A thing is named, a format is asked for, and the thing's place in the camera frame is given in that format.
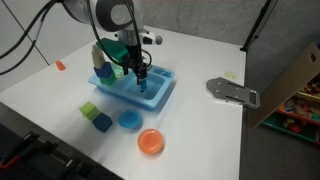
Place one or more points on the lime green cube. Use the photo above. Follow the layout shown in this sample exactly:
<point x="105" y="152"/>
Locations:
<point x="89" y="110"/>

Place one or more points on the dark blue block in sink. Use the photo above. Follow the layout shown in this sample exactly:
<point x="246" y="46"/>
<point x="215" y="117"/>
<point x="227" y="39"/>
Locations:
<point x="105" y="71"/>

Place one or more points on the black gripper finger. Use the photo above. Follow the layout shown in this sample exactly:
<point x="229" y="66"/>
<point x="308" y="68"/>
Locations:
<point x="139" y="79"/>
<point x="144" y="74"/>

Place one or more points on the yellow sticky note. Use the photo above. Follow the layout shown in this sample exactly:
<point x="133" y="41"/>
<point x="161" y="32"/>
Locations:
<point x="230" y="75"/>

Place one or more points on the black clamp equipment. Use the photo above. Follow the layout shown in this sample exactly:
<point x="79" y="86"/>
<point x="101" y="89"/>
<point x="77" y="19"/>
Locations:
<point x="22" y="159"/>

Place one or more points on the black tripod stand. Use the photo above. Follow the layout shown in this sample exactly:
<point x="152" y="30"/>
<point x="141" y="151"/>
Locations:
<point x="259" y="24"/>

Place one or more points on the toy storage shelf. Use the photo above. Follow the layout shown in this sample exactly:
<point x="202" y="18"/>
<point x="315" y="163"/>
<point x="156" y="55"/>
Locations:
<point x="291" y="104"/>

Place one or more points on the grey metal mounting plate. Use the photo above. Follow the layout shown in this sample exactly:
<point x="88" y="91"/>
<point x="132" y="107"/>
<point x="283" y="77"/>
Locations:
<point x="229" y="92"/>

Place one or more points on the dark blue cube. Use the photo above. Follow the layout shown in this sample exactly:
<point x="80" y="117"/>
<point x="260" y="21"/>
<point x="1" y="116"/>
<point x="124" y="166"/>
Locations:
<point x="102" y="122"/>

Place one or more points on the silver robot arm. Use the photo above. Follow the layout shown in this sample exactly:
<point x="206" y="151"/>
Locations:
<point x="124" y="17"/>

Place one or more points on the small orange cup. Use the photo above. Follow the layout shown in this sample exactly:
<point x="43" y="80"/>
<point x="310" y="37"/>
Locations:
<point x="60" y="66"/>

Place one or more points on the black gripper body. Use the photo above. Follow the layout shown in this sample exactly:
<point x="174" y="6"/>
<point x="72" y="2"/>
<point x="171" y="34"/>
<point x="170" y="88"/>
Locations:
<point x="135" y="62"/>

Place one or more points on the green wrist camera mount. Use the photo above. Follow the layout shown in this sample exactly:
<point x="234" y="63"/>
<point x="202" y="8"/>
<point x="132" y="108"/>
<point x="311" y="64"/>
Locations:
<point x="115" y="49"/>

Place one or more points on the small blue cup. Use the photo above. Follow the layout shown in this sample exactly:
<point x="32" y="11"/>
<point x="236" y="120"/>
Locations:
<point x="143" y="84"/>

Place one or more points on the light blue toy sink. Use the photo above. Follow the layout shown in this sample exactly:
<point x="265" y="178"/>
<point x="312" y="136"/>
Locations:
<point x="158" y="81"/>

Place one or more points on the green block in sink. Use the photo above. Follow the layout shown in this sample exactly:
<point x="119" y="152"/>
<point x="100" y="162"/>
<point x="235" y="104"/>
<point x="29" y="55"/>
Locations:
<point x="109" y="80"/>

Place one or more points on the orange plate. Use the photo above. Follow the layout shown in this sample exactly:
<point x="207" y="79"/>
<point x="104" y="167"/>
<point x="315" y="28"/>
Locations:
<point x="150" y="141"/>

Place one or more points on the blue plate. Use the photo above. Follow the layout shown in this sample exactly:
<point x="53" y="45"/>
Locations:
<point x="130" y="119"/>

